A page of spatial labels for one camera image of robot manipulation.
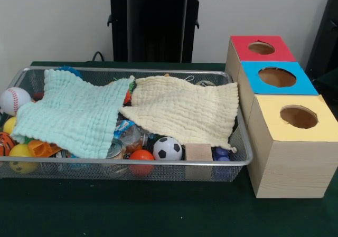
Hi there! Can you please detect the cream yellow cloth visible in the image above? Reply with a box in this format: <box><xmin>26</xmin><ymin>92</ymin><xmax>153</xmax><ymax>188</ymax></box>
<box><xmin>118</xmin><ymin>75</ymin><xmax>239</xmax><ymax>153</ymax></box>

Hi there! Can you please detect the clear mesh bin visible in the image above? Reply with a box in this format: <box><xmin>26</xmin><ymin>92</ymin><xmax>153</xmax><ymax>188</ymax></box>
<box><xmin>0</xmin><ymin>65</ymin><xmax>254</xmax><ymax>182</ymax></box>

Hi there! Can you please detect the wooden box with three holes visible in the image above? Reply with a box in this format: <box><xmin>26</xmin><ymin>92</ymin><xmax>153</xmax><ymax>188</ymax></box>
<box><xmin>224</xmin><ymin>35</ymin><xmax>338</xmax><ymax>198</ymax></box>

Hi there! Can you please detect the black and white soccer ball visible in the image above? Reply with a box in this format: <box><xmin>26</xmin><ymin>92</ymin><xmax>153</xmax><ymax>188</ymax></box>
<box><xmin>153</xmin><ymin>137</ymin><xmax>183</xmax><ymax>161</ymax></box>

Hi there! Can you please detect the wooden cube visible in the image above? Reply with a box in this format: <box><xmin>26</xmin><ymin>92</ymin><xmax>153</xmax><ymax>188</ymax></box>
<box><xmin>184</xmin><ymin>143</ymin><xmax>213</xmax><ymax>180</ymax></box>

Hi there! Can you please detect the orange red ball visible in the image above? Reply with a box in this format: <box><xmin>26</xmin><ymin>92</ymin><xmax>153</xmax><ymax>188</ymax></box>
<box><xmin>128</xmin><ymin>149</ymin><xmax>155</xmax><ymax>177</ymax></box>

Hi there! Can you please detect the purple plastic toy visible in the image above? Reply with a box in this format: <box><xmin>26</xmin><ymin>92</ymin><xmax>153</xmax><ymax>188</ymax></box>
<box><xmin>213</xmin><ymin>146</ymin><xmax>233</xmax><ymax>177</ymax></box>

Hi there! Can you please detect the mint green cloth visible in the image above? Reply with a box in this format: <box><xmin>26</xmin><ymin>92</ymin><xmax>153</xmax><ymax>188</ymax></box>
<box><xmin>10</xmin><ymin>69</ymin><xmax>136</xmax><ymax>159</ymax></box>

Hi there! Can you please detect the orange plastic toy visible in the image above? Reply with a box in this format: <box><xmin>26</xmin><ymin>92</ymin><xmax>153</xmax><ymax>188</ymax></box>
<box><xmin>27</xmin><ymin>139</ymin><xmax>61</xmax><ymax>157</ymax></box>

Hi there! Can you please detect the yellow smiley ball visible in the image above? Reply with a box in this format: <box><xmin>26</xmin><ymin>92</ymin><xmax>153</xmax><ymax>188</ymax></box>
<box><xmin>8</xmin><ymin>143</ymin><xmax>37</xmax><ymax>174</ymax></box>

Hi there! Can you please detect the white baseball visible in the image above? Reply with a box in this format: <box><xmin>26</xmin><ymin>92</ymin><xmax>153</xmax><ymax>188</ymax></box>
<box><xmin>0</xmin><ymin>87</ymin><xmax>32</xmax><ymax>116</ymax></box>

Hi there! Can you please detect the side table with green cloth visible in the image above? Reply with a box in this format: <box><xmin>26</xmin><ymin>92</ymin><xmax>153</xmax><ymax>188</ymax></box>
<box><xmin>311</xmin><ymin>69</ymin><xmax>338</xmax><ymax>111</ymax></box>

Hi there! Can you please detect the tiger striped toy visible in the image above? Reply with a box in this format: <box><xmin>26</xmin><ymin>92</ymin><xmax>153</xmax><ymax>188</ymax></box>
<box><xmin>0</xmin><ymin>131</ymin><xmax>15</xmax><ymax>156</ymax></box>

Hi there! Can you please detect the black chair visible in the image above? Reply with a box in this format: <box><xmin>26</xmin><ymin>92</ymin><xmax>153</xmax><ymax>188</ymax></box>
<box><xmin>305</xmin><ymin>0</ymin><xmax>338</xmax><ymax>77</ymax></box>

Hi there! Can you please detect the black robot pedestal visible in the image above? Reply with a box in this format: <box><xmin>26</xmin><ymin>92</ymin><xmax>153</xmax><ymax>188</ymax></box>
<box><xmin>101</xmin><ymin>0</ymin><xmax>213</xmax><ymax>63</ymax></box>

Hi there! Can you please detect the black cable loop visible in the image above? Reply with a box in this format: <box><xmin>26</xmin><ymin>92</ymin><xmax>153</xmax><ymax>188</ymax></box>
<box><xmin>91</xmin><ymin>51</ymin><xmax>107</xmax><ymax>62</ymax></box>

